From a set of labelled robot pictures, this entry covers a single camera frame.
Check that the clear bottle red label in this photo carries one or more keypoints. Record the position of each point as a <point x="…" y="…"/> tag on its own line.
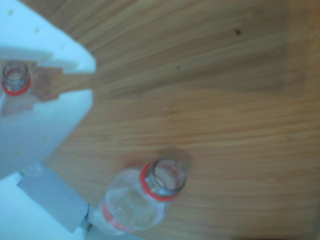
<point x="15" y="93"/>

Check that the clear bottle Coca-Cola logo label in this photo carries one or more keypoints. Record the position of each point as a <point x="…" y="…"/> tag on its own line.
<point x="130" y="200"/>

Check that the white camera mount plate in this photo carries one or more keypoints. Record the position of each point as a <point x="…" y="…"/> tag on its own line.
<point x="50" y="200"/>

